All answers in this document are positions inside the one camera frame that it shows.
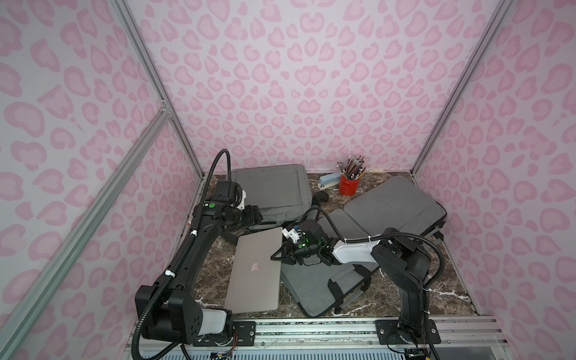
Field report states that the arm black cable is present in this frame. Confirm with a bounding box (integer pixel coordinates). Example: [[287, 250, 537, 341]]
[[298, 204, 446, 360], [131, 148, 233, 360]]

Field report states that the bundle of coloured pencils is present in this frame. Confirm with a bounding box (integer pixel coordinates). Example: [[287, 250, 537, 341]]
[[337, 155, 367, 181]]

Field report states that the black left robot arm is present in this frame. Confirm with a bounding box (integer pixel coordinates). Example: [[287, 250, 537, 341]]
[[131, 181, 263, 354]]

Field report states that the dark grey laptop case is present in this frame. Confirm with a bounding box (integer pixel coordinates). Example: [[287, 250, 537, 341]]
[[334, 176, 447, 239]]

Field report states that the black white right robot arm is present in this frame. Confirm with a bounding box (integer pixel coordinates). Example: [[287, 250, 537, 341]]
[[270, 220, 445, 345]]

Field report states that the red pencil cup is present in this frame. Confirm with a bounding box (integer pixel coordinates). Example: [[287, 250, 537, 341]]
[[338, 175, 359, 197]]

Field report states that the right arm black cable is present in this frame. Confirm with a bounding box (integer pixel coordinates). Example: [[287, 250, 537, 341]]
[[298, 204, 446, 360]]

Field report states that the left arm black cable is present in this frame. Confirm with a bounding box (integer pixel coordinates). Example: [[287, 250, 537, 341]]
[[131, 148, 233, 360]]

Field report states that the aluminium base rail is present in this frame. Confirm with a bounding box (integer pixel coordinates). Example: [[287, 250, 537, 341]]
[[121, 316, 514, 360]]

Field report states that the grey zippered laptop bag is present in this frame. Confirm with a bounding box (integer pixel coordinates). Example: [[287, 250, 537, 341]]
[[231, 164, 327, 231]]

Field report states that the dark green laptop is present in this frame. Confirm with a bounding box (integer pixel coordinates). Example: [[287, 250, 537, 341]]
[[224, 227, 283, 314]]

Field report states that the grey laptop sleeve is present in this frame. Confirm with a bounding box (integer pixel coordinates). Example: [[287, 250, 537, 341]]
[[280, 256, 379, 318]]

